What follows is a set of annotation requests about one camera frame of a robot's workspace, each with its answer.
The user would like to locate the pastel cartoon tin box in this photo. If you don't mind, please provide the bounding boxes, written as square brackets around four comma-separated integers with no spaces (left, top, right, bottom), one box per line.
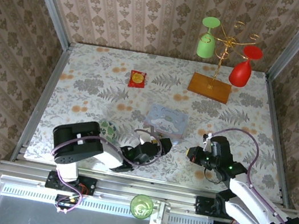
[140,102,191,146]

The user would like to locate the green patterned small dish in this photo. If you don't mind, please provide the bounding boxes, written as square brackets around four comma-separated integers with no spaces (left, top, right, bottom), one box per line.
[95,119,122,146]

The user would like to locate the green plastic cup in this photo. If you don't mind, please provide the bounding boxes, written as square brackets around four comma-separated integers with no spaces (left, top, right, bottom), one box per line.
[127,192,156,222]

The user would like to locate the red snack packet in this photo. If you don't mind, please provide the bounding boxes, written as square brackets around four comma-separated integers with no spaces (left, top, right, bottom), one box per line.
[127,69,148,90]

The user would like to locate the red wine glass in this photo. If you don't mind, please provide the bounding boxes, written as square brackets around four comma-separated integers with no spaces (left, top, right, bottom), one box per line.
[227,42,265,90]

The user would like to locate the green wine glass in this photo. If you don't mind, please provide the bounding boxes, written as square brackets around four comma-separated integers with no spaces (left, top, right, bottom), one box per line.
[195,15,222,61]

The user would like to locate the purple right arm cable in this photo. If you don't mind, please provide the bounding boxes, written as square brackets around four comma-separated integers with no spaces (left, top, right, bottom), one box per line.
[193,123,299,224]

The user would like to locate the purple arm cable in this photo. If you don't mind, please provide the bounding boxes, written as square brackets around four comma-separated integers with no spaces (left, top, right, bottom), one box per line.
[45,114,166,206]
[193,123,299,224]

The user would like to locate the thin black cable loop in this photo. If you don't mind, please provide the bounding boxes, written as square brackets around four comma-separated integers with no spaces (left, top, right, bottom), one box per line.
[202,168,224,186]

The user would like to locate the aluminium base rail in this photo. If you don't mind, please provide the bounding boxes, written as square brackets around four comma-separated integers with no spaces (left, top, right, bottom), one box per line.
[0,154,299,224]

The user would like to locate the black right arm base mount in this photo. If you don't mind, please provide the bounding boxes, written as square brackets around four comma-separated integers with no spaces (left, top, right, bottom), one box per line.
[194,195,241,222]

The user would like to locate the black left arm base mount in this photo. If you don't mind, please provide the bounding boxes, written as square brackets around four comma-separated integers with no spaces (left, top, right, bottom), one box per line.
[45,169,98,197]

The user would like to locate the aluminium table side rail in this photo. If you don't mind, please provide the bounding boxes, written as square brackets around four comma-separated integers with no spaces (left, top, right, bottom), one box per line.
[10,35,75,168]
[242,73,299,211]

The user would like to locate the slotted grey cable duct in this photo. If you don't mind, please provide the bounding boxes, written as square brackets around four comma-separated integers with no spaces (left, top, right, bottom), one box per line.
[0,180,217,224]

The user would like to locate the gold wire rack wooden base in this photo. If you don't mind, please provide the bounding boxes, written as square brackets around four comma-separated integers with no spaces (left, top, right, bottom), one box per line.
[185,14,263,109]

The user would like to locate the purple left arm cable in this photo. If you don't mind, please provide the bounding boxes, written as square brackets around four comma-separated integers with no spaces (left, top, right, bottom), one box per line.
[45,114,166,206]

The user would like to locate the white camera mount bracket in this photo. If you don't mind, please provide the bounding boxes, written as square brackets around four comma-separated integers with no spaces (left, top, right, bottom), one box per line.
[148,199,172,224]

